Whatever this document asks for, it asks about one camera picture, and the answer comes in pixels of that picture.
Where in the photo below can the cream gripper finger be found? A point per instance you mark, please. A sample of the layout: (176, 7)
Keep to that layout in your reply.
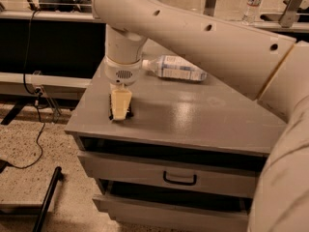
(120, 103)
(117, 87)

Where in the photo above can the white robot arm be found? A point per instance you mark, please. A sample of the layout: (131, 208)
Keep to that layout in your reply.
(267, 68)

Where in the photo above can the lower grey drawer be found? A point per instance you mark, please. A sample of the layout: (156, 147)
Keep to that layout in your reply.
(169, 216)

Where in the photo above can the dark chocolate rxbar wrapper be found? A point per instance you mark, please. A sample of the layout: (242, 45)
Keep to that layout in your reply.
(129, 112)

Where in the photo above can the grey drawer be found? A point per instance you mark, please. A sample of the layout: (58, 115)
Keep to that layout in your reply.
(169, 216)
(142, 171)

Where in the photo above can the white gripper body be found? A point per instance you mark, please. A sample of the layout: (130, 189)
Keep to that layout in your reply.
(123, 73)

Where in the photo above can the standing clear water bottle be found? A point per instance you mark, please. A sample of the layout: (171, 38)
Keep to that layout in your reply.
(251, 11)

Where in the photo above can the black drawer handle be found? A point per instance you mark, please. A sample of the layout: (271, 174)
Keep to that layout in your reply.
(179, 180)

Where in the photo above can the lying clear water bottle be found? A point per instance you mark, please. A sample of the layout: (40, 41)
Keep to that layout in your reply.
(174, 67)

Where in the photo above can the upper grey drawer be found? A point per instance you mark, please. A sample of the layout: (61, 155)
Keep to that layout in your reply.
(142, 171)

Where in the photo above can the black metal floor stand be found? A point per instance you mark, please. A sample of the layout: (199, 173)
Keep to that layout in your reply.
(38, 210)

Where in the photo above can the grey metal drawer cabinet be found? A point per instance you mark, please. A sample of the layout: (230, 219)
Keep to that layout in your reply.
(207, 124)

